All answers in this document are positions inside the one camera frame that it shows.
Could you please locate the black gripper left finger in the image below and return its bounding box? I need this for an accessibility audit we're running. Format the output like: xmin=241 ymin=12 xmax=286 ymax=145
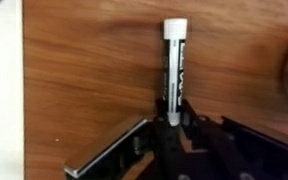
xmin=153 ymin=98 xmax=181 ymax=180

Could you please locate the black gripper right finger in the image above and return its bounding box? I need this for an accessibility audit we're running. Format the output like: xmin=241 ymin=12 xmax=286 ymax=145
xmin=181 ymin=100 xmax=238 ymax=180

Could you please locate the black and white marker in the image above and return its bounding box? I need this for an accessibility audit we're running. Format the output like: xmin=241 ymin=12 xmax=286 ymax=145
xmin=163 ymin=18 xmax=188 ymax=126

